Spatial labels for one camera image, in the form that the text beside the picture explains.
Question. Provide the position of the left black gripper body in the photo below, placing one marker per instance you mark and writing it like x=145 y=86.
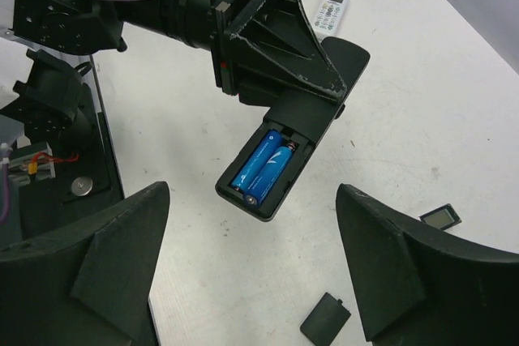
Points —
x=199 y=24

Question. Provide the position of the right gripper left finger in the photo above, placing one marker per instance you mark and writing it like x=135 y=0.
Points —
x=87 y=283

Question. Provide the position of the black battery cover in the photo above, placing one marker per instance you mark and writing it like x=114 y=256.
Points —
x=324 y=322

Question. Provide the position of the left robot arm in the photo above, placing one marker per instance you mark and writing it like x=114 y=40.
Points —
x=84 y=27

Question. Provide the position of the white AC remote left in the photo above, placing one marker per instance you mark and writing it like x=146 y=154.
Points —
x=328 y=17

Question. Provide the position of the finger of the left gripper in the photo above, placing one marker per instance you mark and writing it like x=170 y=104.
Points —
x=272 y=42

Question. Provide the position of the black remote control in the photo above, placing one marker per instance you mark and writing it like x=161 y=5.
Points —
x=302 y=118

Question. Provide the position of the small black LCD device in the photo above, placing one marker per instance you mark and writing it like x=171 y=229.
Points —
x=442 y=218

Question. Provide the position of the blue AAA battery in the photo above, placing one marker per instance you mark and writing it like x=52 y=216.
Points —
x=257 y=160
x=258 y=190

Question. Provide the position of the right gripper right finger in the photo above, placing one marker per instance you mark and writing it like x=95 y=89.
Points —
x=418 y=285

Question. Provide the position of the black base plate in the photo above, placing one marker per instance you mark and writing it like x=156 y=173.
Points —
x=62 y=165

